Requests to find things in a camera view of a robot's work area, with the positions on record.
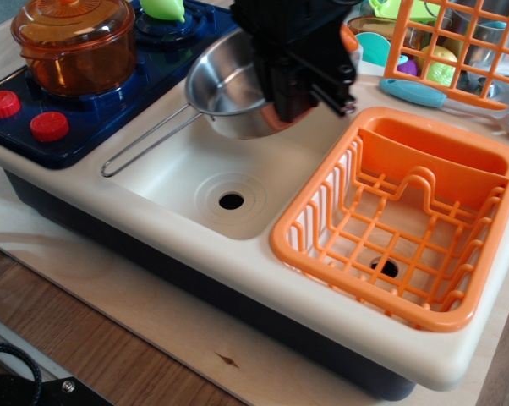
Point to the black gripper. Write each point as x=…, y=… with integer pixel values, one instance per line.
x=309, y=33

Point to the stainless steel pan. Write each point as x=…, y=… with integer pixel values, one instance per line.
x=221, y=86

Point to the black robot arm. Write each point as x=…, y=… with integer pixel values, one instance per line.
x=271, y=68

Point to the orange plastic drying rack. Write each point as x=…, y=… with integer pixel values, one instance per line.
x=404, y=215

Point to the cream toy sink unit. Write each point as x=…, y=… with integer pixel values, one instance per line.
x=209, y=203

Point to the teal plastic plate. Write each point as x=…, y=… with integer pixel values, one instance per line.
x=376, y=48

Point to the purple toy item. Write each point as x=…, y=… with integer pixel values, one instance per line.
x=408, y=65

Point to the yellow green toy vegetable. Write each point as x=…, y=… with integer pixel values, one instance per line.
x=441, y=73

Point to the blue toy stove top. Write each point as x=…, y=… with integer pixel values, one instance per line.
x=165, y=51

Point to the orange plastic grid basket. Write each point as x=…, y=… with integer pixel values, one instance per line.
x=409, y=38

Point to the steel pot in basket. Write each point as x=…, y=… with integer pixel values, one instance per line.
x=477, y=32

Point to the green toy pear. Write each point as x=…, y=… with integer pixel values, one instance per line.
x=172, y=10

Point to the orange transparent pot with lid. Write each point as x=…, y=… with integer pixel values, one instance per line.
x=75, y=48

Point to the red stove knob right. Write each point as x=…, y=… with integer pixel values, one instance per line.
x=49, y=126

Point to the red stove knob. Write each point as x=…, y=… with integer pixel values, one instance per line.
x=49, y=126
x=9, y=104

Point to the red stove knob left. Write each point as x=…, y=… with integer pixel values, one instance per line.
x=9, y=104

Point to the teal handled slotted spoon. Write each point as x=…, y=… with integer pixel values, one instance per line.
x=426, y=96

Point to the black bracket with screw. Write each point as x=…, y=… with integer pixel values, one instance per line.
x=66, y=391

